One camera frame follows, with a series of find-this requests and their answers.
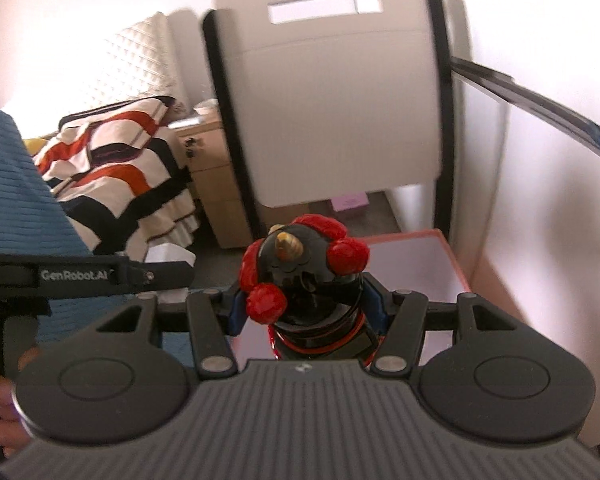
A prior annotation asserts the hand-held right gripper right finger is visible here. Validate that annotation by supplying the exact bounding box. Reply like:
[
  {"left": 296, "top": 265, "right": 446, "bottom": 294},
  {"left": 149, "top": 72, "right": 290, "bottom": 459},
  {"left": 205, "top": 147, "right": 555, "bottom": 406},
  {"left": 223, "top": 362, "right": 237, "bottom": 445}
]
[{"left": 363, "top": 275, "right": 519, "bottom": 376}]

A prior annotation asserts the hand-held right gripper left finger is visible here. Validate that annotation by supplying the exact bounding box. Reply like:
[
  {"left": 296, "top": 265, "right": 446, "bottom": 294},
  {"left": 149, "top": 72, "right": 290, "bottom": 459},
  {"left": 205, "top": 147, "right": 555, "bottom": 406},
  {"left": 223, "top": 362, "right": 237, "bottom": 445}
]
[{"left": 96, "top": 282, "right": 247, "bottom": 380}]

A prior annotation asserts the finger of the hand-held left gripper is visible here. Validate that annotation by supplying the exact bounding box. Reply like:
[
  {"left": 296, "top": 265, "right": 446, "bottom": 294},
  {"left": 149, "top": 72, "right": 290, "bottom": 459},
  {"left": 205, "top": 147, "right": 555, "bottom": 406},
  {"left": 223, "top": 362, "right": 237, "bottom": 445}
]
[{"left": 122, "top": 258, "right": 196, "bottom": 292}]

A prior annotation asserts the black and red figurine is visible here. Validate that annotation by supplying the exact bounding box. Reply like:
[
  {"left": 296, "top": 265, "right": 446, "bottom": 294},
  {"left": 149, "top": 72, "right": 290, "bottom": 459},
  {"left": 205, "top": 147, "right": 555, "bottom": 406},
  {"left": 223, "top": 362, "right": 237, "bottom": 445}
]
[{"left": 240, "top": 214, "right": 382, "bottom": 362}]

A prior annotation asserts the blue quilted mat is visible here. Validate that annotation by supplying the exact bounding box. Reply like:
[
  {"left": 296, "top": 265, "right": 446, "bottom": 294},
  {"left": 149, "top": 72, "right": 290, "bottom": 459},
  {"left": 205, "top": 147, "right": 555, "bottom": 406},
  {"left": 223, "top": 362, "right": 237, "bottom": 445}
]
[{"left": 0, "top": 107, "right": 197, "bottom": 367}]

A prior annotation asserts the wooden cabinet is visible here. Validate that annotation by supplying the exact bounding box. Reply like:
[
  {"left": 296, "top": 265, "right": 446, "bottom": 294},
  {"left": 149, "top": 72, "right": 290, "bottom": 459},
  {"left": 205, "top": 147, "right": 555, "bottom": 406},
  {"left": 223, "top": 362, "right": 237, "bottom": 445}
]
[{"left": 172, "top": 115, "right": 255, "bottom": 251}]

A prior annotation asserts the striped bedspread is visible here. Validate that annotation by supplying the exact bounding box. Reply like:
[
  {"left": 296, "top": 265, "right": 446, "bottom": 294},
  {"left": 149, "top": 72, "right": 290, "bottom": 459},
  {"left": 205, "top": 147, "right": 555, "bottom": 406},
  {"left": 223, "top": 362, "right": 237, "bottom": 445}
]
[{"left": 32, "top": 95, "right": 202, "bottom": 262}]

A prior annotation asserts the clutter on cabinet top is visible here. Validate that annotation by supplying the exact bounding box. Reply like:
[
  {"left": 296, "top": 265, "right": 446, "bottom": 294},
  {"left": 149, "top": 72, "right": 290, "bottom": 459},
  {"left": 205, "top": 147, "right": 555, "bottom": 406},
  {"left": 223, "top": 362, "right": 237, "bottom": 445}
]
[{"left": 169, "top": 99, "right": 223, "bottom": 130}]

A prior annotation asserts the white quilted pillow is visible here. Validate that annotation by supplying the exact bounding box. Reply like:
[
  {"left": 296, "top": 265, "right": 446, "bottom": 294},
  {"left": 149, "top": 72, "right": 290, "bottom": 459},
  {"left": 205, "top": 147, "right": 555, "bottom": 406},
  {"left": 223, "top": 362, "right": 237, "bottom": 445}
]
[{"left": 65, "top": 10, "right": 192, "bottom": 122}]

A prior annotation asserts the white chair black frame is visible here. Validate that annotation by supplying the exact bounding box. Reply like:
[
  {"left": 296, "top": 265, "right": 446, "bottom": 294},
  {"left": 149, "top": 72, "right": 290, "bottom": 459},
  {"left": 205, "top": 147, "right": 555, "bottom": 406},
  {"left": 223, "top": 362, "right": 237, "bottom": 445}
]
[{"left": 201, "top": 0, "right": 455, "bottom": 242}]

